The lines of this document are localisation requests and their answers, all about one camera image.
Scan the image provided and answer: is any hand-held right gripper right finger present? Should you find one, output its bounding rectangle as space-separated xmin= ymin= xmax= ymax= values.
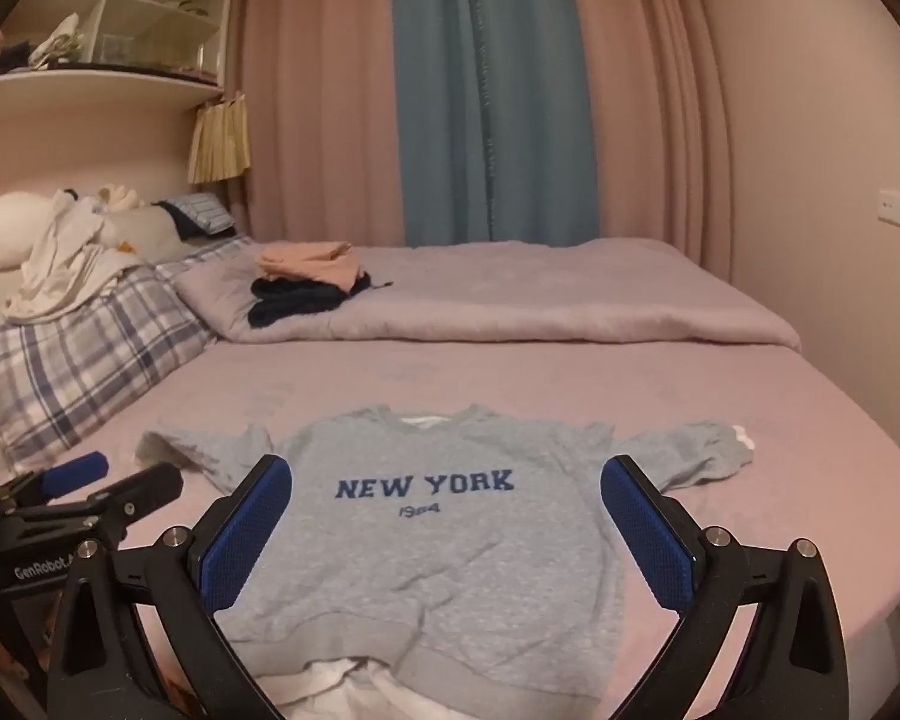
xmin=600 ymin=454 xmax=850 ymax=720

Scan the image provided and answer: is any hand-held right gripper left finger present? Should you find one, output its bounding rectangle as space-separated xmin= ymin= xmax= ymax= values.
xmin=45 ymin=454 xmax=295 ymax=720

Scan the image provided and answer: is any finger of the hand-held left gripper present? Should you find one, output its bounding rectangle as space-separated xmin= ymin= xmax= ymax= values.
xmin=0 ymin=463 xmax=184 ymax=542
xmin=0 ymin=451 xmax=110 ymax=512

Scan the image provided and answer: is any grey printed sweatshirt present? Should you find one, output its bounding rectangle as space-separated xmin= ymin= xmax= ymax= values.
xmin=135 ymin=403 xmax=756 ymax=720

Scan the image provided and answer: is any plaid pillow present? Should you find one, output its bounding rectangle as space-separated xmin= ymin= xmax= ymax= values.
xmin=0 ymin=236 xmax=256 ymax=467

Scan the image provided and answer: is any white crumpled garment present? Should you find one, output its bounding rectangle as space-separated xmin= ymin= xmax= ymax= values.
xmin=1 ymin=191 xmax=147 ymax=325

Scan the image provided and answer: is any navy garment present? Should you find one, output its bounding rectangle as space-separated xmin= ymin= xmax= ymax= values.
xmin=247 ymin=270 xmax=392 ymax=329

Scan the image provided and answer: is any white pillow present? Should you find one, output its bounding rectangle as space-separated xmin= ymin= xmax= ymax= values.
xmin=0 ymin=193 xmax=61 ymax=278

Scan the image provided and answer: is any pink folded duvet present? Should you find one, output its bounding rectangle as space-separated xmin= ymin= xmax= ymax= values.
xmin=174 ymin=238 xmax=802 ymax=352

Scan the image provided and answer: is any white soft toy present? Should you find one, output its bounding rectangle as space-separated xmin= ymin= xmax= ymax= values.
xmin=94 ymin=184 xmax=151 ymax=216

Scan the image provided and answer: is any peach folded garment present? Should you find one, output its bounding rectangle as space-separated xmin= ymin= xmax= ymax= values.
xmin=255 ymin=241 xmax=367 ymax=292

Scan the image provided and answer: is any yellow pleated cloth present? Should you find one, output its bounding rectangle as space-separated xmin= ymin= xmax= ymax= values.
xmin=187 ymin=94 xmax=254 ymax=185

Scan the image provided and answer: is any cream shelf unit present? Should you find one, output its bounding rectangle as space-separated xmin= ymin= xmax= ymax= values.
xmin=0 ymin=0 xmax=233 ymax=104

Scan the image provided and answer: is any white cloth bundle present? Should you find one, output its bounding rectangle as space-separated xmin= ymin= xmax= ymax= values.
xmin=26 ymin=11 xmax=85 ymax=68

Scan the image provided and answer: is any pink curtain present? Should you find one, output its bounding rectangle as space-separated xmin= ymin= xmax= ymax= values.
xmin=566 ymin=0 xmax=732 ymax=271
xmin=229 ymin=0 xmax=406 ymax=248

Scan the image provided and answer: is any blue curtain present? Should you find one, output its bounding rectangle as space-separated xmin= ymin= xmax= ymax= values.
xmin=388 ymin=0 xmax=601 ymax=248

